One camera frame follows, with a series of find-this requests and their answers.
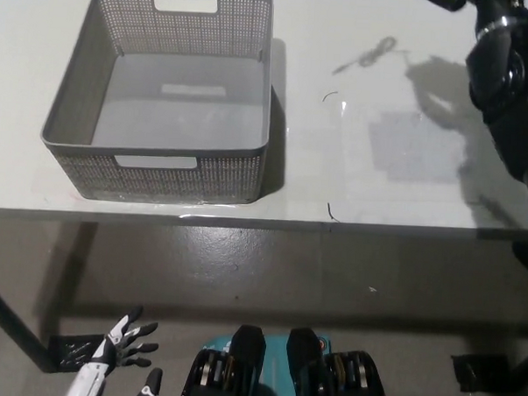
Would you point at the robot left black ribbed block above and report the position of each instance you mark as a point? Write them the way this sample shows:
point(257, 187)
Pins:
point(246, 350)

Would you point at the robot right black ribbed block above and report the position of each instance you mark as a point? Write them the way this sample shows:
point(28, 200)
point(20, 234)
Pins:
point(303, 353)

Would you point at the robot black ribbed block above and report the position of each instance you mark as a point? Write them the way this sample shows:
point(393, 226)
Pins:
point(303, 353)
point(246, 350)

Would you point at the robot right black white hand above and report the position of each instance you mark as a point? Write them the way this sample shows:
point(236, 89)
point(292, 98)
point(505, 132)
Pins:
point(500, 6)

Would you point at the clear plastic film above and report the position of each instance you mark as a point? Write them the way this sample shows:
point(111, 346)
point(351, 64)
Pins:
point(353, 167)

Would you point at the grey perforated plastic basket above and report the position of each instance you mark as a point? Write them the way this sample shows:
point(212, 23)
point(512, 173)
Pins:
point(230, 174)

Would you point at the robot left white black hand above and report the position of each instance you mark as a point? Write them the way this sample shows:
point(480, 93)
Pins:
point(92, 370)

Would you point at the black floor tape patch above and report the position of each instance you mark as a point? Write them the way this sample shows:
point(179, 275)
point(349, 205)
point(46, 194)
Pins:
point(480, 372)
point(75, 352)

